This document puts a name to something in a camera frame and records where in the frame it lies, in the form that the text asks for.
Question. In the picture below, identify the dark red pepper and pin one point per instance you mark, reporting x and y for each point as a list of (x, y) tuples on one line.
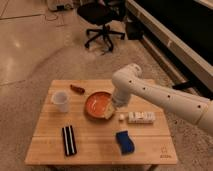
[(77, 89)]

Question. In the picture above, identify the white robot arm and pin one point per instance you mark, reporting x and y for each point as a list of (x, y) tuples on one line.
[(196, 110)]

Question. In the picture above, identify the orange bowl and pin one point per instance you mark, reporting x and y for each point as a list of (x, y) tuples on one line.
[(99, 105)]

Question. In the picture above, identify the small white cube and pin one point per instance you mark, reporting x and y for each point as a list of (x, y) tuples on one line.
[(121, 117)]

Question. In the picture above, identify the wooden table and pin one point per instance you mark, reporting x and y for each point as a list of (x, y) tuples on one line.
[(96, 138)]

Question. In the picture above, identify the black box on floor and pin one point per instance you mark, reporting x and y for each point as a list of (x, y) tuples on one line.
[(134, 30)]

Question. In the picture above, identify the blue sponge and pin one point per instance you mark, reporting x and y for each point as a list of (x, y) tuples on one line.
[(125, 143)]

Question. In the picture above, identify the black office chair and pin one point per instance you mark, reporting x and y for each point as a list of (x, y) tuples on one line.
[(100, 14)]

